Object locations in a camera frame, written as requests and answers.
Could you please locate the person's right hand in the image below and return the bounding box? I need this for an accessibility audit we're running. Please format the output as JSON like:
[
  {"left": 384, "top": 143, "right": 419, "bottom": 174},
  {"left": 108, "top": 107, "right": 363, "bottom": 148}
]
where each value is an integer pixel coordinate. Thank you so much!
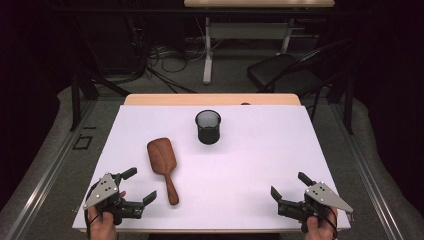
[{"left": 304, "top": 207, "right": 339, "bottom": 240}]

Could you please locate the white desk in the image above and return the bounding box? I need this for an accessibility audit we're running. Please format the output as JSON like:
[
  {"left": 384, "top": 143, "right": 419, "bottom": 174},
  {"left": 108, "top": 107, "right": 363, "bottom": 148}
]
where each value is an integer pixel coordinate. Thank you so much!
[{"left": 183, "top": 0, "right": 336, "bottom": 85}]

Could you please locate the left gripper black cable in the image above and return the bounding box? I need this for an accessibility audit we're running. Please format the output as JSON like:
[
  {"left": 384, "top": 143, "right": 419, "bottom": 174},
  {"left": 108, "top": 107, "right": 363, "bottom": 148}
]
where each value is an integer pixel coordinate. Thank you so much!
[{"left": 84, "top": 181, "right": 101, "bottom": 240}]

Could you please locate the black folding chair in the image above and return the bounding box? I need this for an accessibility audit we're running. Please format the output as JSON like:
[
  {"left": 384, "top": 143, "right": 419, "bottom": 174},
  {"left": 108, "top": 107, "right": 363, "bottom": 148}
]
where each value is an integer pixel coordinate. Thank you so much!
[{"left": 246, "top": 37, "right": 354, "bottom": 124}]

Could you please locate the white table sheet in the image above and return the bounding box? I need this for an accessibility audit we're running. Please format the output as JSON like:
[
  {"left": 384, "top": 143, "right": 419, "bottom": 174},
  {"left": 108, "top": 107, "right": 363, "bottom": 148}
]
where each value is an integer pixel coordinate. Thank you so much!
[{"left": 71, "top": 104, "right": 352, "bottom": 231}]

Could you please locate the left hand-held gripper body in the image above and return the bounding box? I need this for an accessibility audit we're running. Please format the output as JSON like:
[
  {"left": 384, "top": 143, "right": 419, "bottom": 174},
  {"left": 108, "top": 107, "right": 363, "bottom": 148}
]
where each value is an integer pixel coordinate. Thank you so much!
[{"left": 82, "top": 172, "right": 146, "bottom": 226}]

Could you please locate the wooden hairbrush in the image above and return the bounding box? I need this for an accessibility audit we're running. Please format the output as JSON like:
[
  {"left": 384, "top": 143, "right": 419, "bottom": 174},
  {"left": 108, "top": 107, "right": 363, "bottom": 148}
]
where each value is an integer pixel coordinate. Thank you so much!
[{"left": 146, "top": 137, "right": 180, "bottom": 206}]

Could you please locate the black metal stand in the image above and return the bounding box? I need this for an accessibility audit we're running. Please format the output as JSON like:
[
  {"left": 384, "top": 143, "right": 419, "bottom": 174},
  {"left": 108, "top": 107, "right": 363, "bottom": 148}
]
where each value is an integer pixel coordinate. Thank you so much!
[{"left": 68, "top": 16, "right": 132, "bottom": 132}]

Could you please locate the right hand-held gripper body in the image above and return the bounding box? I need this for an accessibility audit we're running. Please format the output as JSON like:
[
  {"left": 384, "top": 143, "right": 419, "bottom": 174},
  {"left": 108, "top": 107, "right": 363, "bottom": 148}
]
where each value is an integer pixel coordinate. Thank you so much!
[{"left": 277, "top": 181, "right": 355, "bottom": 234}]

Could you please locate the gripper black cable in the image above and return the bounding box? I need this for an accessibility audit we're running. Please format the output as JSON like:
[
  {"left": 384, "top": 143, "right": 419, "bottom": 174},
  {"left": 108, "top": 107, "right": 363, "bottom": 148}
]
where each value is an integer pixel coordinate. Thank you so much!
[
  {"left": 84, "top": 181, "right": 101, "bottom": 240},
  {"left": 319, "top": 206, "right": 339, "bottom": 240}
]

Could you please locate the bundle of floor cables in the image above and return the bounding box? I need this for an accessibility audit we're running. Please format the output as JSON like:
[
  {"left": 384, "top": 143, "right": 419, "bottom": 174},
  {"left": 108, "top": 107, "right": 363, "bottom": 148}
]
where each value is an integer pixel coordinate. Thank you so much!
[{"left": 133, "top": 19, "right": 198, "bottom": 94}]

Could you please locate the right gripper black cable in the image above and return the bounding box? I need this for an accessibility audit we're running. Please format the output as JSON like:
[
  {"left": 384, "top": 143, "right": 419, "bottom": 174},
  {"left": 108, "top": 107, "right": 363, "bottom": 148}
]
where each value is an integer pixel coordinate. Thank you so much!
[{"left": 319, "top": 206, "right": 339, "bottom": 240}]

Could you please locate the person's left hand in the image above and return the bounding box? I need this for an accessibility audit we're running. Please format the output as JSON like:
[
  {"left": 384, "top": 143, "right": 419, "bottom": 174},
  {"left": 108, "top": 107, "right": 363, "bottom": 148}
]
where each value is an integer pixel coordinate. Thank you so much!
[{"left": 87, "top": 190, "right": 128, "bottom": 240}]

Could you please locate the black mesh cup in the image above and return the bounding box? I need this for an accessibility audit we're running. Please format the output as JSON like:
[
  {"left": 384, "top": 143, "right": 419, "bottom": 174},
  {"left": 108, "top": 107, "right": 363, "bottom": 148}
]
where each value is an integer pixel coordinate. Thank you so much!
[{"left": 194, "top": 109, "right": 222, "bottom": 146}]

